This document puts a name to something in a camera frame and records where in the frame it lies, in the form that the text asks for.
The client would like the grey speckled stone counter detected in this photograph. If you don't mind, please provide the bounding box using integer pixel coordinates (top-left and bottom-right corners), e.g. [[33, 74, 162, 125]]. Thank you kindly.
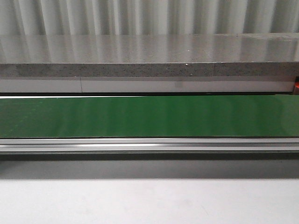
[[0, 33, 299, 77]]

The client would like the green conveyor belt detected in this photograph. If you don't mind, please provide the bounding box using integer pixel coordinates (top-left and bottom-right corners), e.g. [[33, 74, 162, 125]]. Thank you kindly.
[[0, 95, 299, 138]]

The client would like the white corrugated curtain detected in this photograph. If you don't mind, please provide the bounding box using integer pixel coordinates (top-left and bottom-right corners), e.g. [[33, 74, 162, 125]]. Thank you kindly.
[[0, 0, 299, 35]]

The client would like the aluminium conveyor front rail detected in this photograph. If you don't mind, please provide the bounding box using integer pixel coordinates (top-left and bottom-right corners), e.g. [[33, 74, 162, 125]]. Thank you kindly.
[[0, 137, 299, 154]]

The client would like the white conveyor back rail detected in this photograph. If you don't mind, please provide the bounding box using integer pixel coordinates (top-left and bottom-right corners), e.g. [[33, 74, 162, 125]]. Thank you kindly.
[[0, 76, 296, 93]]

